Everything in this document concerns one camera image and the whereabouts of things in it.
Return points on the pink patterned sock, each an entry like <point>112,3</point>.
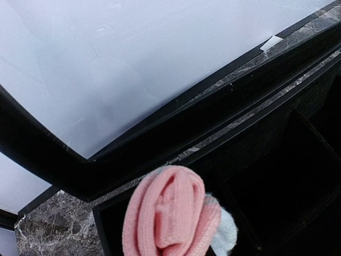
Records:
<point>170,213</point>

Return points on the black display case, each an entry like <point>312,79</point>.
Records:
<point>265,139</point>

